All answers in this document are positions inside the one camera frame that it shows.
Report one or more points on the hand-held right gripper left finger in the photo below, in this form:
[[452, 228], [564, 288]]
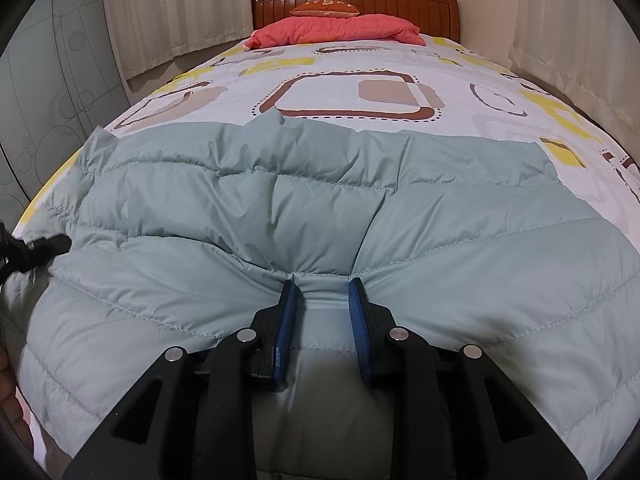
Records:
[[287, 335]]

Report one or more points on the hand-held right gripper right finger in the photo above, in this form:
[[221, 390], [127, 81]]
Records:
[[359, 330]]

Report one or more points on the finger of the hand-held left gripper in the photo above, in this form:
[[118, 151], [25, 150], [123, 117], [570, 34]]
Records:
[[37, 250]]

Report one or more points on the light green quilted down jacket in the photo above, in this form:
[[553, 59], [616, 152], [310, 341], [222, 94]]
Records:
[[200, 220]]

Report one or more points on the person's left hand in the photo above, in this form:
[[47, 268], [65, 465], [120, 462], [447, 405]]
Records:
[[7, 390]]

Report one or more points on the frosted glass wardrobe door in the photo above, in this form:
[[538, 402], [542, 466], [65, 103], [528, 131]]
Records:
[[50, 90]]

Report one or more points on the bed with patterned sheet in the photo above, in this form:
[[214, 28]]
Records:
[[340, 95]]

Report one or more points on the cream curtain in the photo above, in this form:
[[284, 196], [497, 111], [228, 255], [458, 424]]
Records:
[[180, 10], [575, 25]]

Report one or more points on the orange cushion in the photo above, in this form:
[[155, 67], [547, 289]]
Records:
[[325, 8]]

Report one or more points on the wooden bed headboard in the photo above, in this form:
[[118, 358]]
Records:
[[400, 7]]

